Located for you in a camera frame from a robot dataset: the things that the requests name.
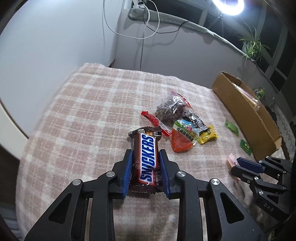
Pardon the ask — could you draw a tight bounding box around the grey window sill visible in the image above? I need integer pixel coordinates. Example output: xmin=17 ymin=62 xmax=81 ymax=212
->
xmin=128 ymin=6 xmax=262 ymax=67

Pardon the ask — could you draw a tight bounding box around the small green candy packet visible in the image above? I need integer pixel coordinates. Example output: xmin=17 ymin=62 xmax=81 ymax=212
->
xmin=240 ymin=139 xmax=252 ymax=156
xmin=224 ymin=119 xmax=240 ymax=136

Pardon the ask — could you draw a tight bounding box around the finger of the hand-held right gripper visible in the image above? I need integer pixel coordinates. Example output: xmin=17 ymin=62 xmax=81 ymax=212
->
xmin=231 ymin=165 xmax=287 ymax=193
xmin=236 ymin=156 xmax=293 ymax=174

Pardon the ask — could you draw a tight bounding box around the white cable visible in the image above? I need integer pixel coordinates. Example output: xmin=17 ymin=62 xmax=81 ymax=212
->
xmin=103 ymin=0 xmax=160 ymax=39

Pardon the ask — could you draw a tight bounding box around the brown chocolate bar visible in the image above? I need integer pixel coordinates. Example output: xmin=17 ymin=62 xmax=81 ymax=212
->
xmin=128 ymin=126 xmax=162 ymax=194

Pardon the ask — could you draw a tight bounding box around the black tripod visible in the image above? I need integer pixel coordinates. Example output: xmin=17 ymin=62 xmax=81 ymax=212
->
xmin=214 ymin=13 xmax=226 ymax=37

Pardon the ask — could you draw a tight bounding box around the white lace cloth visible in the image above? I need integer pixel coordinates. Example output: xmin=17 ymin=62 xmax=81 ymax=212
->
xmin=269 ymin=102 xmax=294 ymax=160

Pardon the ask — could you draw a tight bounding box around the small pink snack packet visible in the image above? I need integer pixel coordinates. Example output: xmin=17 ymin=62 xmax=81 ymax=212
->
xmin=228 ymin=153 xmax=238 ymax=168

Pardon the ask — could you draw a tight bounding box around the sliced bread packet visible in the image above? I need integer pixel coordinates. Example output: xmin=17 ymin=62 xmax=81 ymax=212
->
xmin=233 ymin=83 xmax=264 ymax=108

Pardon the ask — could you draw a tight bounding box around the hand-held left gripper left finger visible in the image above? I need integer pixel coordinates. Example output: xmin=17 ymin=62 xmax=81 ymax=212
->
xmin=24 ymin=149 xmax=133 ymax=241

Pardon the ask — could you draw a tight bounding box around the green printed bag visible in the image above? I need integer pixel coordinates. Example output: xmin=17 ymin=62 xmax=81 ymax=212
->
xmin=253 ymin=88 xmax=266 ymax=100

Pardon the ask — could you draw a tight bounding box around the potted spider plant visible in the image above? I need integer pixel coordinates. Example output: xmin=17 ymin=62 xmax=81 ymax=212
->
xmin=238 ymin=22 xmax=270 ymax=66

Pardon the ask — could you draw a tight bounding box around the ring light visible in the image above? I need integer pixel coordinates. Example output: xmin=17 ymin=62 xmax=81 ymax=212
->
xmin=211 ymin=0 xmax=245 ymax=16

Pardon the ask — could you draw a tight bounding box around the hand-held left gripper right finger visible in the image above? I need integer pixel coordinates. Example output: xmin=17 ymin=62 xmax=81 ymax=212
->
xmin=158 ymin=149 xmax=269 ymax=241

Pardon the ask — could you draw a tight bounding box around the cardboard box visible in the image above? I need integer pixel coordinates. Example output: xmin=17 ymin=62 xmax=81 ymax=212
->
xmin=211 ymin=71 xmax=283 ymax=160

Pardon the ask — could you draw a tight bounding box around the orange jelly cup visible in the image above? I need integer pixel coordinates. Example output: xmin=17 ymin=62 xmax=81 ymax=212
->
xmin=171 ymin=119 xmax=200 ymax=153

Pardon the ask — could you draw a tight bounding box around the plaid pink blanket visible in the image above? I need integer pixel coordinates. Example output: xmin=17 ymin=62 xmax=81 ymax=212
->
xmin=15 ymin=62 xmax=289 ymax=241

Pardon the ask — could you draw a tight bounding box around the white cabinet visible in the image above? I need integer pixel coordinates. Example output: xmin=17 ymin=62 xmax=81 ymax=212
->
xmin=0 ymin=0 xmax=121 ymax=139

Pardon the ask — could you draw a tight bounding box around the small black snack packet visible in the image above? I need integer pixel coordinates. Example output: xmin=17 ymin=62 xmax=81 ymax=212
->
xmin=183 ymin=111 xmax=207 ymax=135

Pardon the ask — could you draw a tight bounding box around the black cable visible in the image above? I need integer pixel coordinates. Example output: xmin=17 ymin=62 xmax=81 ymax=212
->
xmin=144 ymin=14 xmax=190 ymax=35

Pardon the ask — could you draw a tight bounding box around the clear red-ended raisin packet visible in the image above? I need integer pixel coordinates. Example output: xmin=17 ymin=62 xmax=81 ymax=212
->
xmin=141 ymin=91 xmax=193 ymax=137

